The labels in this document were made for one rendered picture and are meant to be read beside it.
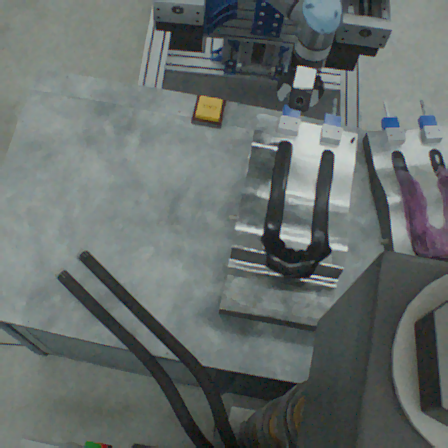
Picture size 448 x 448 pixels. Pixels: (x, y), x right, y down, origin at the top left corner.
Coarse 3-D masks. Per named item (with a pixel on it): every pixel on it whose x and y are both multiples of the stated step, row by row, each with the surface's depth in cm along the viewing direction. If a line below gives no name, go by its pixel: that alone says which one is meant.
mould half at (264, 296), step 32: (256, 128) 166; (320, 128) 167; (256, 160) 164; (352, 160) 165; (256, 192) 161; (288, 192) 162; (256, 224) 153; (288, 224) 154; (256, 256) 153; (224, 288) 155; (256, 288) 156; (288, 288) 156; (320, 288) 156; (256, 320) 158; (288, 320) 153
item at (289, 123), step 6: (288, 108) 167; (282, 114) 168; (288, 114) 167; (294, 114) 167; (282, 120) 164; (288, 120) 164; (294, 120) 165; (300, 120) 165; (282, 126) 164; (288, 126) 164; (294, 126) 164; (282, 132) 166; (288, 132) 165; (294, 132) 164
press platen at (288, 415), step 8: (304, 384) 82; (288, 392) 83; (296, 392) 81; (304, 392) 81; (288, 400) 81; (296, 400) 81; (280, 408) 82; (288, 408) 80; (296, 408) 80; (280, 416) 81; (288, 416) 80; (296, 416) 79; (280, 424) 81; (288, 424) 80; (296, 424) 79; (280, 432) 82; (288, 432) 80; (296, 432) 79; (288, 440) 79; (296, 440) 79
